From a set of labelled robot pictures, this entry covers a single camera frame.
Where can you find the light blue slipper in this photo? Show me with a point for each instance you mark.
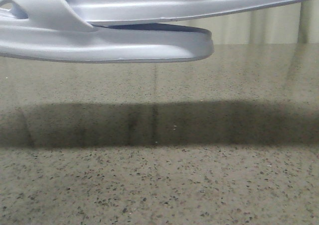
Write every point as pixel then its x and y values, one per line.
pixel 127 12
pixel 50 30

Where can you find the beige background curtain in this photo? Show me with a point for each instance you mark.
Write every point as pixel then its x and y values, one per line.
pixel 294 23

